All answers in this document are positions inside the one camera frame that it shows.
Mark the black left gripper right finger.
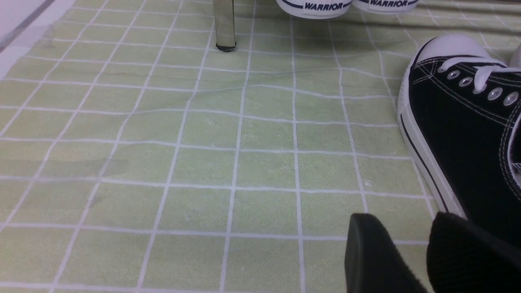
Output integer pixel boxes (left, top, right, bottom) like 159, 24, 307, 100
426, 212, 521, 293

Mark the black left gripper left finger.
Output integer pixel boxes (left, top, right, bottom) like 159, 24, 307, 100
344, 213, 427, 293

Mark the black canvas sneaker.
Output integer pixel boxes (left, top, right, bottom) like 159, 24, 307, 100
397, 35, 521, 248

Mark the metal shoe rack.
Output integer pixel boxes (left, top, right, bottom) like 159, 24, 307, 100
212, 0, 236, 52

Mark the white Warrior sneaker right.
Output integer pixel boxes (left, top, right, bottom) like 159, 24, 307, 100
352, 0, 419, 15

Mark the white warrior sneaker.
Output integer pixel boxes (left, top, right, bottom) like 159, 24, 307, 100
276, 0, 352, 19
352, 0, 419, 15

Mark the green grid tablecloth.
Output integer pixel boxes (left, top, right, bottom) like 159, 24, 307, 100
0, 0, 520, 293

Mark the white Warrior sneaker left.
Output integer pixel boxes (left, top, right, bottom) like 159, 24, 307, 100
276, 0, 352, 19

